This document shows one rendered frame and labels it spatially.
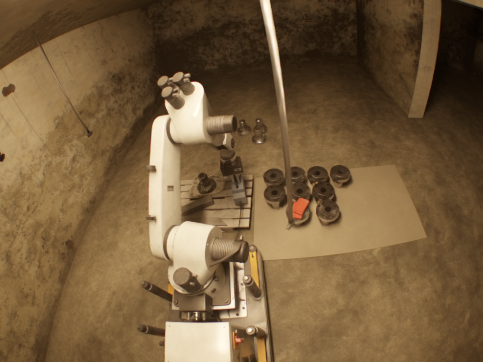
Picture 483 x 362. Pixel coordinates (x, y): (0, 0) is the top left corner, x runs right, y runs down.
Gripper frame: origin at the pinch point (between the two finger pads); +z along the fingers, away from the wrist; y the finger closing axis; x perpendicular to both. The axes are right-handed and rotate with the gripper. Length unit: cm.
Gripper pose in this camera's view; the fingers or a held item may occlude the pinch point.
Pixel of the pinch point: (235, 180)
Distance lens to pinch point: 247.8
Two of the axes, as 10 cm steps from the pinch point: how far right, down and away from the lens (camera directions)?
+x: -0.8, -7.2, 6.9
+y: 9.8, -2.0, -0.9
